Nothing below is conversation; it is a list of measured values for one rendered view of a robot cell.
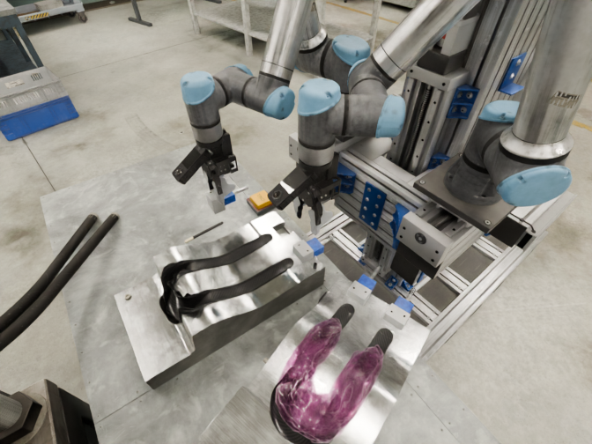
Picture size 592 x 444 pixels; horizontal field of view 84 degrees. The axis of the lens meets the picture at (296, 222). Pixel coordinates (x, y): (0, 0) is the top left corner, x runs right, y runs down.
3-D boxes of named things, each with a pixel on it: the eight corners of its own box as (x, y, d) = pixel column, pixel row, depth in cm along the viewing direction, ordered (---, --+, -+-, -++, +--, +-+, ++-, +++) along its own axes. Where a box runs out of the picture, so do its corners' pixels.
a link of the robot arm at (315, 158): (312, 154, 63) (288, 135, 67) (311, 173, 66) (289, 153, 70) (343, 142, 65) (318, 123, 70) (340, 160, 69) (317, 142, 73)
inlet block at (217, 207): (245, 188, 108) (243, 176, 104) (252, 197, 105) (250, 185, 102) (208, 204, 103) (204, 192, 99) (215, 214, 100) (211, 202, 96)
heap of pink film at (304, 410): (328, 312, 83) (330, 296, 78) (391, 355, 76) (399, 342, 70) (258, 401, 70) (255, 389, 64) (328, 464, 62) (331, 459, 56)
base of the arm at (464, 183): (463, 161, 96) (477, 131, 89) (514, 188, 88) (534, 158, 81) (432, 182, 90) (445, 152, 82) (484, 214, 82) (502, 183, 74)
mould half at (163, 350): (276, 228, 110) (273, 199, 100) (323, 284, 96) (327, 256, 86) (122, 306, 91) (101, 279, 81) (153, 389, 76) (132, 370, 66)
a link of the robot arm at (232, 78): (267, 99, 86) (239, 116, 80) (235, 87, 91) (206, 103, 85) (265, 68, 81) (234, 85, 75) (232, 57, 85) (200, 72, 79)
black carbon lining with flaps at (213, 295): (268, 234, 99) (266, 212, 92) (299, 271, 90) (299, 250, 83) (154, 292, 86) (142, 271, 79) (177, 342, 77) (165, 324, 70)
